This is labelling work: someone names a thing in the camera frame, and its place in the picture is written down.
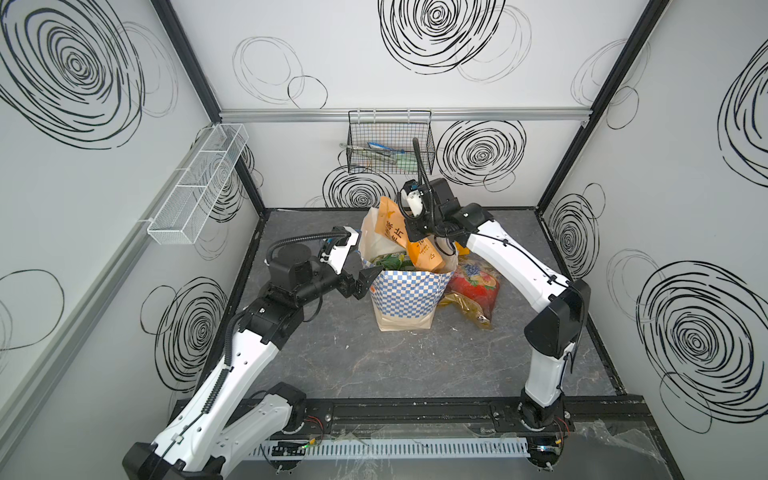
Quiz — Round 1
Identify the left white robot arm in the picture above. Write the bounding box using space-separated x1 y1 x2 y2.
122 226 381 479

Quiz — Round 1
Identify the green pouch in basket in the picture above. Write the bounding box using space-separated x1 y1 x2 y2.
389 151 434 174

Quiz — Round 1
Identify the black corner frame post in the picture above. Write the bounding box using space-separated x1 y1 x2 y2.
150 0 269 219

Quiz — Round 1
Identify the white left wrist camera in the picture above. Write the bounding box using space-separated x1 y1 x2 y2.
319 226 360 274

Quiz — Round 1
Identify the right black corner post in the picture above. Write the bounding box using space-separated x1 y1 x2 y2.
536 0 671 213

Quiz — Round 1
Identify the clear acrylic wall shelf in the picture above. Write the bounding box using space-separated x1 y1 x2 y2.
147 123 249 246

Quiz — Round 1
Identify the orange potato chip bag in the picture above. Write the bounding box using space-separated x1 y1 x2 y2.
375 196 445 272

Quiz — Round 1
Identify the red gold snack bag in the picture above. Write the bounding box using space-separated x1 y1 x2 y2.
438 255 503 330

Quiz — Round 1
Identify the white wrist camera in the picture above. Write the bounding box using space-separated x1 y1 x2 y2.
319 226 360 274
399 186 424 218

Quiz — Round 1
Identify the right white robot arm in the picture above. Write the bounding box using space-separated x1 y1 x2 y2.
396 178 591 431

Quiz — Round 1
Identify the yellow snack bag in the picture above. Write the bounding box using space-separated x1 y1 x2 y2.
453 241 471 257

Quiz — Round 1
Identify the green snack bag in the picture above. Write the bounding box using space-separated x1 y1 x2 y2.
371 252 418 271

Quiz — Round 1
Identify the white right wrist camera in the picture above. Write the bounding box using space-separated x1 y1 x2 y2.
399 186 424 218

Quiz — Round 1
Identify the black wire wall basket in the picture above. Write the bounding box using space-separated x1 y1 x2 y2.
341 120 436 175

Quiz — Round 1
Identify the white slotted cable duct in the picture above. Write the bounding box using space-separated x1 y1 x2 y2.
246 437 530 462

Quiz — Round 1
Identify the blue checkered paper bag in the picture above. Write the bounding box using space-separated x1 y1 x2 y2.
359 207 459 332

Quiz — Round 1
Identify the blue item in basket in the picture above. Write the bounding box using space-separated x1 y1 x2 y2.
368 142 399 154

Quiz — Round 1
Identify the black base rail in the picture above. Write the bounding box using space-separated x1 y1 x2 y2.
271 395 659 441

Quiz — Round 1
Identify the aluminium wall rail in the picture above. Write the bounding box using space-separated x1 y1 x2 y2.
220 107 592 123

